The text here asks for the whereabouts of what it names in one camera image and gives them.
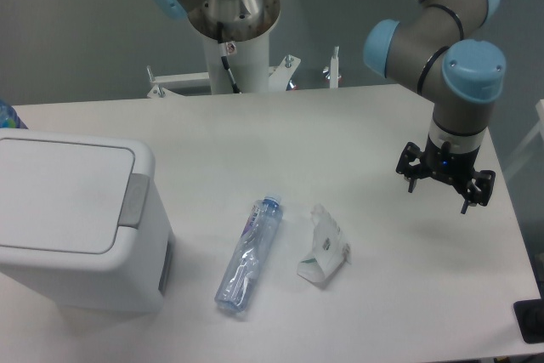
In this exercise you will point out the white frame at right edge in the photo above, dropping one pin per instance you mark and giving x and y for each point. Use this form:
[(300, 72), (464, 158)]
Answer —
[(526, 148)]

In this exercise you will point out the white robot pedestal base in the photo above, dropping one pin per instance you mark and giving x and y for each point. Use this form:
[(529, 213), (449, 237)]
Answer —
[(235, 39)]

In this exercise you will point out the crumpled white plastic wrapper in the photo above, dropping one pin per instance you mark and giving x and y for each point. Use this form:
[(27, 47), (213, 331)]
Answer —
[(330, 249)]

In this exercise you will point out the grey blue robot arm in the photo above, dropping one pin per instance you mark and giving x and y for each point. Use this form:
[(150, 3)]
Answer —
[(434, 57)]

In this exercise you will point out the white plastic trash can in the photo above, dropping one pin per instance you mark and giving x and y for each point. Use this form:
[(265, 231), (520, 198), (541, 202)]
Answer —
[(82, 222)]

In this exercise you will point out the crushed clear plastic bottle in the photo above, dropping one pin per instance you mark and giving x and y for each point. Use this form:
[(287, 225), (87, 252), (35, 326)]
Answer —
[(250, 255)]

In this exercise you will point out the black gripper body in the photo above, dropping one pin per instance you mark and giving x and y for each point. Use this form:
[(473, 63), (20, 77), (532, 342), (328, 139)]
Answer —
[(449, 168)]

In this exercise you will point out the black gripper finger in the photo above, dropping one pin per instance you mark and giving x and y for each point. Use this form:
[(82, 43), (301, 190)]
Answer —
[(412, 165), (479, 189)]

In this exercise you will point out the black box at table edge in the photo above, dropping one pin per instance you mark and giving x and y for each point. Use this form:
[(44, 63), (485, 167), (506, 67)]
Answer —
[(529, 315)]

